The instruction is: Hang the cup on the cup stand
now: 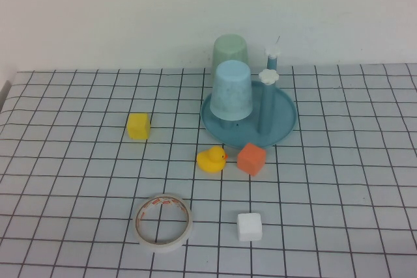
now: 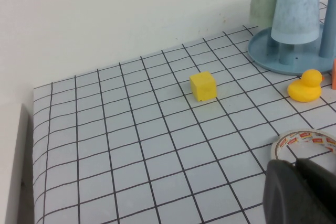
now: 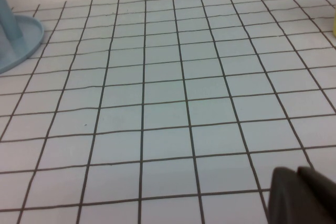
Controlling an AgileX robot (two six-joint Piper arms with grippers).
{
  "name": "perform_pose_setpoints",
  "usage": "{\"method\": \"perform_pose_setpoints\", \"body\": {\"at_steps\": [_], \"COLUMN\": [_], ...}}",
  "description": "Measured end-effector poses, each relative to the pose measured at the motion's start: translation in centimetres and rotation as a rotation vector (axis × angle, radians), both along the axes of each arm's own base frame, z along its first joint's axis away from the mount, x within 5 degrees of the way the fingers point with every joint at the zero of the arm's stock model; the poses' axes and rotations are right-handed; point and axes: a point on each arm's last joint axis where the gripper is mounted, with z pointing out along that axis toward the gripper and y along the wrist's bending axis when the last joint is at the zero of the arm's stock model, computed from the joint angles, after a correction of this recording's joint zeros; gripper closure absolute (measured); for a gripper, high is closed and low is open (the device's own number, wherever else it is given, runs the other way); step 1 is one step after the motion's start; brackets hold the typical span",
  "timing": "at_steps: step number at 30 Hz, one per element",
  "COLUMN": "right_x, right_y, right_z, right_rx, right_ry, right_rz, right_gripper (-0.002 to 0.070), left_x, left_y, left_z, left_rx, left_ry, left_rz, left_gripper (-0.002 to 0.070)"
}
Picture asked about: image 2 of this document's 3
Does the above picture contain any orange foam cube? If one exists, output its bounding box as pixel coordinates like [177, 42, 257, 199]
[331, 58, 336, 90]

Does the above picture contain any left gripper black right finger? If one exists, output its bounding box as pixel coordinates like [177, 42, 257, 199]
[293, 157, 336, 224]

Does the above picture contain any light blue plastic cup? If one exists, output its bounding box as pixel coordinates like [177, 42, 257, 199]
[270, 0, 321, 44]

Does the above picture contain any white tape roll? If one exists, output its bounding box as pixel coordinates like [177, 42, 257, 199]
[270, 129, 336, 162]

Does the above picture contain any yellow rubber duck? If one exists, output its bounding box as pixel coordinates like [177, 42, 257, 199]
[287, 69, 326, 103]

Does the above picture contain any yellow foam cube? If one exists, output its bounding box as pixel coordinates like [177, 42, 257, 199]
[189, 70, 218, 103]

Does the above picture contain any blue cup stand with pegs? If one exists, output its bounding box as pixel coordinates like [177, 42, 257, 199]
[248, 0, 336, 76]

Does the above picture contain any white black-grid tablecloth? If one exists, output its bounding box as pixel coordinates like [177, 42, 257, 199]
[33, 24, 336, 224]

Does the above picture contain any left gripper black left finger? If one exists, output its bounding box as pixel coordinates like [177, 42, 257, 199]
[263, 159, 320, 224]

